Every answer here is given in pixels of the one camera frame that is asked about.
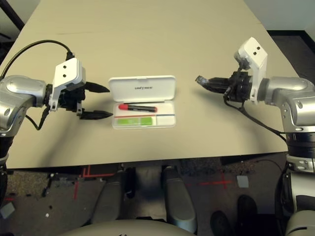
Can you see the black marker with red cap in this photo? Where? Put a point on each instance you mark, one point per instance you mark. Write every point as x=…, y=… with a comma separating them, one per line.
x=137, y=107

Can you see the green eraser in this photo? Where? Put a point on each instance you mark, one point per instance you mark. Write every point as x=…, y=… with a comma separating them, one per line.
x=133, y=121

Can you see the small dark blue eraser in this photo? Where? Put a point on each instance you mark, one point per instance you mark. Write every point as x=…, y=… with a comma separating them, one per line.
x=200, y=79

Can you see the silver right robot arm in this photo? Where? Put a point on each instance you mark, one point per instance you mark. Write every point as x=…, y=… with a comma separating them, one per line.
x=290, y=88

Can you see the white plastic pencil case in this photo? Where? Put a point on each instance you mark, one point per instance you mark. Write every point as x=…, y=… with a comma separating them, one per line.
x=142, y=88

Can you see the grey floor sheet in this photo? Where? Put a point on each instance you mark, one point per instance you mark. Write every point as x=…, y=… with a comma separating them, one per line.
x=7, y=211
x=242, y=182

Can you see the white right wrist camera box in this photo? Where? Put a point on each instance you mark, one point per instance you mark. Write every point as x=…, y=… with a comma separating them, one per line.
x=256, y=52

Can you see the grey robot leg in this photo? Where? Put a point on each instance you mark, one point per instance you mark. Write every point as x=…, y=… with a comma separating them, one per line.
x=110, y=199
x=178, y=201

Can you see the red floor tape cross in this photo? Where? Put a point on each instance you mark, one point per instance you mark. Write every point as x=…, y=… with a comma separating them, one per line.
x=222, y=183

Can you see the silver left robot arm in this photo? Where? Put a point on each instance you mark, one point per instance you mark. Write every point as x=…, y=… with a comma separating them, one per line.
x=19, y=91

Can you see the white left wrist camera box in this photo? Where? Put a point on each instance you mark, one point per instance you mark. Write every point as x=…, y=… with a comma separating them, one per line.
x=67, y=71

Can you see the side table with black frame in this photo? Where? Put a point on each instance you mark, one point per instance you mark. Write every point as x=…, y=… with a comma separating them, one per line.
x=17, y=18

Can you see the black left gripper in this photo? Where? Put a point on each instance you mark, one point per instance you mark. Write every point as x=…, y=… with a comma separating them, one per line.
x=71, y=98

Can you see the grey robot right leg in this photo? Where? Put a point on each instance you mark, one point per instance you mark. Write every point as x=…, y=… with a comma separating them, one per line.
x=178, y=201

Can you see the grey robot left leg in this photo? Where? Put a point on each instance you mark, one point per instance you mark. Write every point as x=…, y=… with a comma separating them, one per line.
x=110, y=199

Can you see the grey robot torso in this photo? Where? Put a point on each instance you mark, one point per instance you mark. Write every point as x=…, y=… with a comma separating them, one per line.
x=123, y=228

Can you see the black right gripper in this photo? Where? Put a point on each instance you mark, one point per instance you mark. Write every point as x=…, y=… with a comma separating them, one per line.
x=240, y=88

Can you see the red floor tape lines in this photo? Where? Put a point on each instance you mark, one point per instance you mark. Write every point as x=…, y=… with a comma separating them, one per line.
x=85, y=175

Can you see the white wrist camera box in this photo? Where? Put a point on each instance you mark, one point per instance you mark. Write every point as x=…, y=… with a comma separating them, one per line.
x=67, y=71
x=256, y=52

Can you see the black shoe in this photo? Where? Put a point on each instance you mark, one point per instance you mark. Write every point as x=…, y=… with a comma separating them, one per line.
x=247, y=209
x=221, y=225

